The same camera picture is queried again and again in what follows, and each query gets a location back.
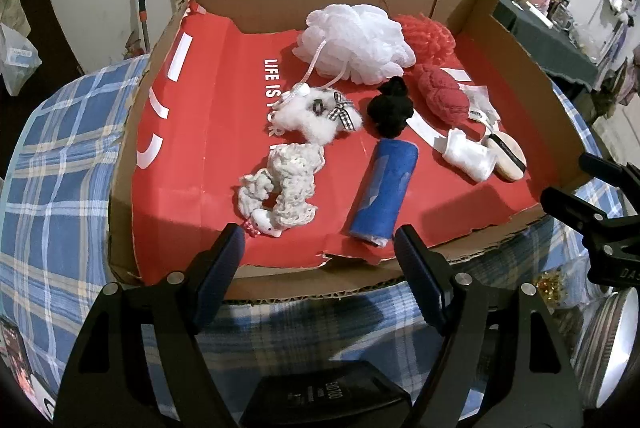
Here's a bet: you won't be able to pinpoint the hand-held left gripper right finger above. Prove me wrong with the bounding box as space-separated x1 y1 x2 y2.
394 224 586 428

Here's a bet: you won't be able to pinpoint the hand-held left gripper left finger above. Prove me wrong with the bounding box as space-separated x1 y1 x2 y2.
52 223 247 428

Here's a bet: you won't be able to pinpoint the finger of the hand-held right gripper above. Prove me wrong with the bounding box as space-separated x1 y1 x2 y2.
579 152 640 194
540 186 640 259

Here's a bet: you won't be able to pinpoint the blue towel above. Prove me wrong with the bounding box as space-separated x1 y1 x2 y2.
347 139 420 249

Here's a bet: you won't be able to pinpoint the white satin cloth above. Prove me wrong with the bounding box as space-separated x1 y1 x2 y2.
442 128 497 183

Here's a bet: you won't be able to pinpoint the black fuzzy pompom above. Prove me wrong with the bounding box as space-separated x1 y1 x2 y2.
366 76 415 140

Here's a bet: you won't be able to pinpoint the red knitted plush ball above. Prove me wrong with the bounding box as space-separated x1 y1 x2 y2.
417 64 501 126

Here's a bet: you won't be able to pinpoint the white fluffy toy plaid bow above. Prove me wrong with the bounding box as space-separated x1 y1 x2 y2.
276 85 365 145

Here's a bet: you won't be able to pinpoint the orange-red mesh bath pouf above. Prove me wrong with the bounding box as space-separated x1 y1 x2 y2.
395 14 457 69

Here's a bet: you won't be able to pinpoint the white mesh bath pouf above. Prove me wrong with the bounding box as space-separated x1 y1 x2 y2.
280 3 417 109

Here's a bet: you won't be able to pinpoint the small clear jar gold contents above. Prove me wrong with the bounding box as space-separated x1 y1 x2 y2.
530 258 601 314

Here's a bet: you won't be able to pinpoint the large glass jar metal lid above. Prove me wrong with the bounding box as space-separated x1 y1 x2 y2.
570 290 636 411

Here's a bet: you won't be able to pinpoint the hanging clothes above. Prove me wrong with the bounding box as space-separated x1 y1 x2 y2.
597 0 640 119

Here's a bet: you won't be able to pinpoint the dark cloth covered table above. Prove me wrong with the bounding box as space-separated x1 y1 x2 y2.
492 0 601 81

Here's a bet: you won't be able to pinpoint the blue plaid blanket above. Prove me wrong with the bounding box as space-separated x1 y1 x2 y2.
0 55 640 428

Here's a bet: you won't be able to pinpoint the dark flat packet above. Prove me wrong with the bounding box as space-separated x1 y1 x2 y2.
0 317 36 404

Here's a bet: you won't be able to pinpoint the clear plastic bag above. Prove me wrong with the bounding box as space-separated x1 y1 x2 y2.
0 22 43 96

